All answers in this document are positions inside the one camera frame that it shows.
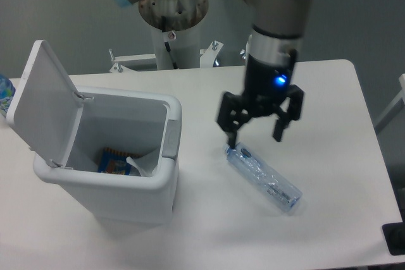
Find round metal base flange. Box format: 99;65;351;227
139;0;209;32

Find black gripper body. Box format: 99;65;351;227
242;49;297;118

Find white metal frame bracket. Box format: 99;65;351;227
109;40;249;73

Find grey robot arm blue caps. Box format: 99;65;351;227
115;0;312;147

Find clear plastic water bottle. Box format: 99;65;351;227
224;142;302;212

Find white plastic trash can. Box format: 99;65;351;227
34;87;182;224

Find blue labelled bottle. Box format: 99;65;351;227
1;75;16;117

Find black object table edge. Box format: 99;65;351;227
382;222;404;256

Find white trash can lid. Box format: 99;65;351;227
6;40;87;167

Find blue orange snack packet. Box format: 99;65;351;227
97;147;140;176

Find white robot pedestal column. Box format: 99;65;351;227
151;26;201;70

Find clear plastic wrapper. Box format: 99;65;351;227
126;149;159;177

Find black cable on pedestal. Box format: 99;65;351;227
161;15;179;70

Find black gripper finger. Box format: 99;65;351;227
216;92;250;149
273;85;304;142

